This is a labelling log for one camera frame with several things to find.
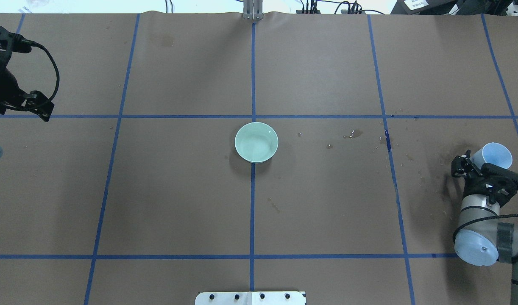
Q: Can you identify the light blue plastic cup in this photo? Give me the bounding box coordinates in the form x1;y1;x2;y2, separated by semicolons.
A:
470;142;513;169

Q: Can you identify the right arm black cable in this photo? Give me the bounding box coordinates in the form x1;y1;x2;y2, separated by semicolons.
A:
453;180;518;242

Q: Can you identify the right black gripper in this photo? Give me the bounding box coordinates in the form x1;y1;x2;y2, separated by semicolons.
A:
451;150;518;207

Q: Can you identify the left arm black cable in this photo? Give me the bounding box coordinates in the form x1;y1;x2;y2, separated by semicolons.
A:
13;39;60;111

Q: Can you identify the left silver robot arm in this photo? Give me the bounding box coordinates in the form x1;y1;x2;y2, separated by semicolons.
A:
0;60;54;122

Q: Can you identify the mint green bowl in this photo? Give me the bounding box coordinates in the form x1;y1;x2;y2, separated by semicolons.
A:
234;122;279;164

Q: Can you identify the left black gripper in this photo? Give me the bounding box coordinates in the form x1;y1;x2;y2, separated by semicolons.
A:
0;69;54;122

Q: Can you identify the aluminium frame post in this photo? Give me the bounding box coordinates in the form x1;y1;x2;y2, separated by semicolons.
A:
241;0;264;22

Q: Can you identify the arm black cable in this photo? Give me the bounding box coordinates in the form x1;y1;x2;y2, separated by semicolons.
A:
453;180;518;242
13;39;60;111

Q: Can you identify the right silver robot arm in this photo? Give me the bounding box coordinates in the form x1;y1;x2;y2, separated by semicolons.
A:
451;147;518;305

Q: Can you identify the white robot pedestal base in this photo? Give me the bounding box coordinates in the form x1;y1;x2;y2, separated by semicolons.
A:
195;291;307;305

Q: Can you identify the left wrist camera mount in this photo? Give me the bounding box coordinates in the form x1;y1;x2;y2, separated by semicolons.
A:
0;26;35;68

